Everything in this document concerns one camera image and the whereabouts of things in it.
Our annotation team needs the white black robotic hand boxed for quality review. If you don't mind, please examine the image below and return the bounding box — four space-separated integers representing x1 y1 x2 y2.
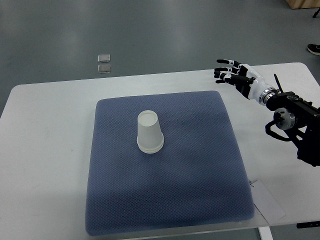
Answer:
214 59 278 106

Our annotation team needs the white paper cup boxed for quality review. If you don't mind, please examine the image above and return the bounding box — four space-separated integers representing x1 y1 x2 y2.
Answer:
137 110 163 146
136 135 164 154

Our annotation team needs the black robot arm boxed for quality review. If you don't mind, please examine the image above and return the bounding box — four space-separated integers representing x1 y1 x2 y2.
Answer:
263 74 320 167

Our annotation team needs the black sneaker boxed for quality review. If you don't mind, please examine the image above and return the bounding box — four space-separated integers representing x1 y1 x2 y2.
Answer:
307 44 320 56

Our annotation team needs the wooden box corner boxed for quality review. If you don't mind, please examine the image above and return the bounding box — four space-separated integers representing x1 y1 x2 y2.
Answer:
285 0 320 10

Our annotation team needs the black tripod leg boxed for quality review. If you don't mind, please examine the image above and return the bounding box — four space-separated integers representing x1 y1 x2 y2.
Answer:
312 8 320 18

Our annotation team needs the blue textured cushion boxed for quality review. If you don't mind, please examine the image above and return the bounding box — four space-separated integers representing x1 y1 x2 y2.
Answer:
85 90 255 236

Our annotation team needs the white paper cup on cushion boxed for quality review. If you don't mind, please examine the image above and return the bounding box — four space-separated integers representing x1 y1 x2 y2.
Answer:
136 135 164 154

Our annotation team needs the white paper tag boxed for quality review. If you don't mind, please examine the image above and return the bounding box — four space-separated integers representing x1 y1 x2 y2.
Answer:
250 180 286 224

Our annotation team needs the upper floor socket plate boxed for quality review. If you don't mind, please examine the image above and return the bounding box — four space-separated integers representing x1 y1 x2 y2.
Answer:
97 53 111 63

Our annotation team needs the white table leg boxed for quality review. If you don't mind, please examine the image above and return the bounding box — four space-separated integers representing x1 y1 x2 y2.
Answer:
258 226 273 240

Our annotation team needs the black table control panel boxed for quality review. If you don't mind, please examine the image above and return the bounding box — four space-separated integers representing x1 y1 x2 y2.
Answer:
296 221 320 229

